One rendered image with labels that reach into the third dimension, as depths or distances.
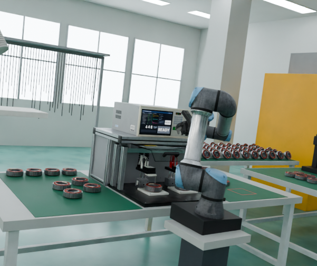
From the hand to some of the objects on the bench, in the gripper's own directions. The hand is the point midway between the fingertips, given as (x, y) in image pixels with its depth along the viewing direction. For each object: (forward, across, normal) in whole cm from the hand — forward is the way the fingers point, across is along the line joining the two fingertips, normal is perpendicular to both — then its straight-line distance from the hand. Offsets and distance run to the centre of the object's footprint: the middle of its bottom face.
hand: (176, 128), depth 268 cm
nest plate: (+9, +4, -42) cm, 43 cm away
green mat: (+30, +56, -34) cm, 72 cm away
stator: (+24, -56, -37) cm, 71 cm away
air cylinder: (+22, -20, -36) cm, 47 cm away
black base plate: (+11, -8, -43) cm, 46 cm away
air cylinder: (+22, +4, -36) cm, 42 cm away
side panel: (+46, -41, -27) cm, 67 cm away
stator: (+15, -73, -41) cm, 85 cm away
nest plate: (+9, -20, -42) cm, 48 cm away
